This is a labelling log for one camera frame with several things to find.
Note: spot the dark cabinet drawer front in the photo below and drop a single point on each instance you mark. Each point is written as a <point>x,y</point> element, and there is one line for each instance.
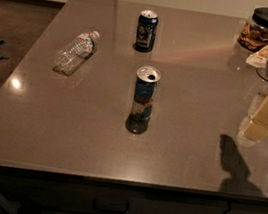
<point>79,197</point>

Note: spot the glass jar with black lid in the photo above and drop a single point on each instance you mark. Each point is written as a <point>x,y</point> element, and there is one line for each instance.
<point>254,36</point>

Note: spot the dark drawer handle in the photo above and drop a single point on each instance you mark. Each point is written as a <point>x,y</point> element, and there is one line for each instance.
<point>108,205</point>

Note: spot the Red Bull can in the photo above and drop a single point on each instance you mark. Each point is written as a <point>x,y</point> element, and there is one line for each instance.
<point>147,79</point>

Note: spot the clear plastic water bottle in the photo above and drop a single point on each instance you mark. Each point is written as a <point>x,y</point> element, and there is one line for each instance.
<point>70,57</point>

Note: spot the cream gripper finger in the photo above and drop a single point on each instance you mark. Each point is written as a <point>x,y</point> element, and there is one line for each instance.
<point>255,125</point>

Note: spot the dark blue soda can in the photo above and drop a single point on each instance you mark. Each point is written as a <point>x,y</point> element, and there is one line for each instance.
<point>146,30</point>

